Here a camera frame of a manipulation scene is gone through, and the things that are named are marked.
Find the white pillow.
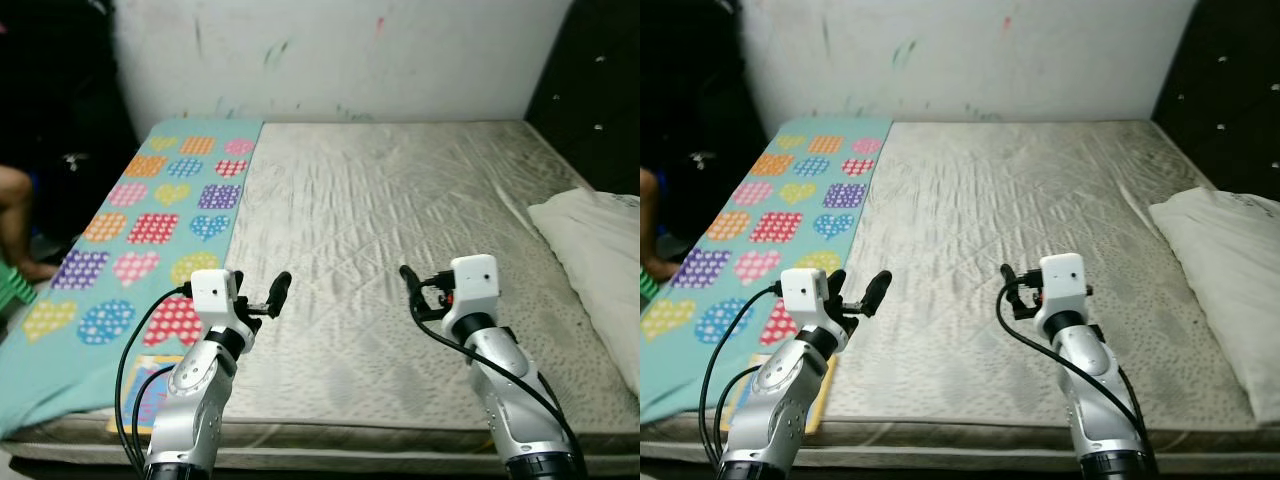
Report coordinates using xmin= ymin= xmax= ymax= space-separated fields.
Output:
xmin=527 ymin=188 xmax=641 ymax=396
xmin=1148 ymin=187 xmax=1280 ymax=426

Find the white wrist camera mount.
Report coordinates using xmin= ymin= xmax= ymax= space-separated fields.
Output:
xmin=190 ymin=270 xmax=241 ymax=329
xmin=780 ymin=268 xmax=831 ymax=327
xmin=1035 ymin=253 xmax=1089 ymax=315
xmin=442 ymin=255 xmax=501 ymax=321

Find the person in blue shirt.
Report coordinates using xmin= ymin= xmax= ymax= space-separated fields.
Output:
xmin=0 ymin=165 xmax=61 ymax=283
xmin=640 ymin=168 xmax=681 ymax=281

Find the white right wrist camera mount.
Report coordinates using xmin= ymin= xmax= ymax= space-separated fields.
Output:
xmin=1035 ymin=253 xmax=1089 ymax=315
xmin=442 ymin=255 xmax=501 ymax=321

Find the black tufted headboard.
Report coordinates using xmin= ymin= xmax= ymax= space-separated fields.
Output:
xmin=525 ymin=0 xmax=641 ymax=196
xmin=1150 ymin=0 xmax=1280 ymax=201

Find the short black left arm cable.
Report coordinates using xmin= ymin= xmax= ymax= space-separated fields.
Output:
xmin=715 ymin=365 xmax=766 ymax=471
xmin=130 ymin=362 xmax=181 ymax=471

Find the yellow-edged children's board book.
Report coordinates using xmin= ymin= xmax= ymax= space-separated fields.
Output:
xmin=722 ymin=352 xmax=836 ymax=436
xmin=107 ymin=353 xmax=186 ymax=436

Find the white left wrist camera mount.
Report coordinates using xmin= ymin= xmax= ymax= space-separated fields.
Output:
xmin=190 ymin=270 xmax=241 ymax=329
xmin=780 ymin=268 xmax=831 ymax=327

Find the teal blanket with coloured hearts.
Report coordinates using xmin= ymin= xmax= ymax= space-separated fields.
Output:
xmin=0 ymin=118 xmax=264 ymax=439
xmin=640 ymin=118 xmax=894 ymax=426

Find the grey quilted mattress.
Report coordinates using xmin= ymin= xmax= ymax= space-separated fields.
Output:
xmin=640 ymin=120 xmax=1280 ymax=469
xmin=0 ymin=120 xmax=641 ymax=473

